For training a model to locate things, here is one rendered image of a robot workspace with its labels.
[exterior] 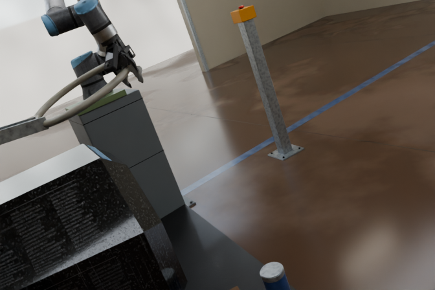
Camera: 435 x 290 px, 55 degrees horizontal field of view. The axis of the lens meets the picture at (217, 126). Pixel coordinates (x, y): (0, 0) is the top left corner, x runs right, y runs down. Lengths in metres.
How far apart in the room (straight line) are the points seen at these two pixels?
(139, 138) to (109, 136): 0.19
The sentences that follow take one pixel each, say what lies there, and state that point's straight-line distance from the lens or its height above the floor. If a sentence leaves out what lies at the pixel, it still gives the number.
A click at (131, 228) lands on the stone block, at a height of 0.61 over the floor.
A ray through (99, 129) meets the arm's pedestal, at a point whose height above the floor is 0.72.
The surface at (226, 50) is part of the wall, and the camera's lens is 7.68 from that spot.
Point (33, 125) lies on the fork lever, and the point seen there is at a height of 1.01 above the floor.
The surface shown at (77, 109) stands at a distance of 1.63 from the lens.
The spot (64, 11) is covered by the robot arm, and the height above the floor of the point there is 1.37.
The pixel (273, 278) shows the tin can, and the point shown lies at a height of 0.14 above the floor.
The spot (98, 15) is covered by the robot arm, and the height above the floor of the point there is 1.30.
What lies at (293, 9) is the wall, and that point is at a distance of 8.71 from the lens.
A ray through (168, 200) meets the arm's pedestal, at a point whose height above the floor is 0.10.
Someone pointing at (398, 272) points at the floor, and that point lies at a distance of 1.93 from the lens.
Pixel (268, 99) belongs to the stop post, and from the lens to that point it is 2.96.
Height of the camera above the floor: 1.26
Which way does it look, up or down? 17 degrees down
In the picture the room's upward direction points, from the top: 20 degrees counter-clockwise
